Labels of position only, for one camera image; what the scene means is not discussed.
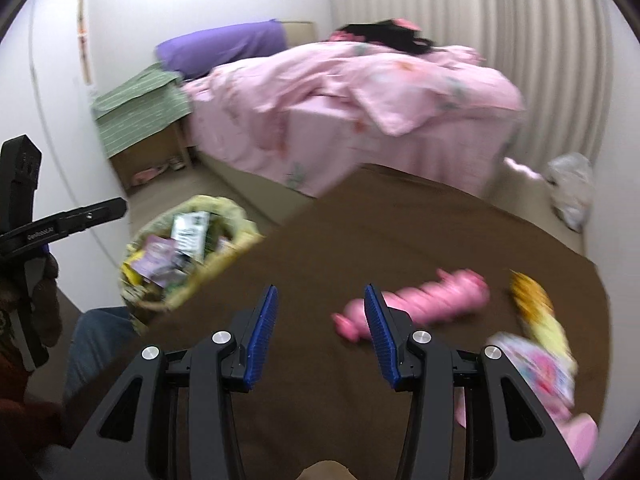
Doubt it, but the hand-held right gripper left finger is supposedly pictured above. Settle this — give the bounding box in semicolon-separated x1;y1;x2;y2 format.
70;284;279;480

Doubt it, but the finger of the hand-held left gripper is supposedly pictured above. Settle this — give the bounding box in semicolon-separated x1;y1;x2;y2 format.
0;197;128;257

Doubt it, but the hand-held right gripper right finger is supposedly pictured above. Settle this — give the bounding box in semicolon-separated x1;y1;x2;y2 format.
364;284;586;480

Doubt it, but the yellow woven basket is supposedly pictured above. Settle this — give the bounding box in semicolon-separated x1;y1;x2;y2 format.
119;195;266;335

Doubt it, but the yellow purple snack packet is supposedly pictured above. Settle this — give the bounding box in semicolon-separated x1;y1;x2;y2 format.
131;237;179;279

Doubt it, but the green white carton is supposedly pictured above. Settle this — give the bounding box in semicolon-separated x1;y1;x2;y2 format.
170;211;211;264

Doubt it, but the person's left hand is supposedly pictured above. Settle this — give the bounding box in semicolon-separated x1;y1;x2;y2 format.
27;252;64;348

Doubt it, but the pink caterpillar toy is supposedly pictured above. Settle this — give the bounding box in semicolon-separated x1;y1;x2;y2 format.
332;267;491;345

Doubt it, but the wooden nightstand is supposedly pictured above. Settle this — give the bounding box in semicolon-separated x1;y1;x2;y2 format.
107;120;197;192

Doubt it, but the person's leg in jeans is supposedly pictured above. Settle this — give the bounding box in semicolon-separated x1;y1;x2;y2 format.
62;305;147;402

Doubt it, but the green striped cloth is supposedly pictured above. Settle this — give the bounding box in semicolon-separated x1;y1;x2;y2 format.
91;66;194;157

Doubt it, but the pink purple printed packet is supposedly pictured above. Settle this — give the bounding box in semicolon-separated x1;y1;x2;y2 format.
482;332;579;412

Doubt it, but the bed with pink sheet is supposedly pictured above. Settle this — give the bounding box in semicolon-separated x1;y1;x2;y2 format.
182;20;527;199

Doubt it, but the pink cloth strip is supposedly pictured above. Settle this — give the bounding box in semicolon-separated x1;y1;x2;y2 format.
502;156;547;182

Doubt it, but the pink tube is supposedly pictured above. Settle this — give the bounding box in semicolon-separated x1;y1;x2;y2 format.
547;400;599;469

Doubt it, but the purple pillow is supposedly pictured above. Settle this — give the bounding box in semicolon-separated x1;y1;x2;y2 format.
155;20;289;82

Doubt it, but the clear plastic bag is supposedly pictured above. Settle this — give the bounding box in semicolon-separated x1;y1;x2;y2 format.
545;152;596;232

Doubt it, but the pink floral quilt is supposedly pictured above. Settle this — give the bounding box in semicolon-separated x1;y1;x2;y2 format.
207;42;526;137

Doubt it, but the black fluffy cloth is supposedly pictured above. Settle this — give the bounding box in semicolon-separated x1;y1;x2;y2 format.
334;19;437;56

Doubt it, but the beige pleated curtain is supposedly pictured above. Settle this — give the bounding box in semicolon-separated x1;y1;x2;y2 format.
325;0;637;211

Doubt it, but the white wall cable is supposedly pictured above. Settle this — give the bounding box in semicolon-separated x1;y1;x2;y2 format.
27;10;122;272

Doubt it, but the narrow wall hanging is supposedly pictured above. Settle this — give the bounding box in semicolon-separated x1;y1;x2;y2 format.
75;0;96;86

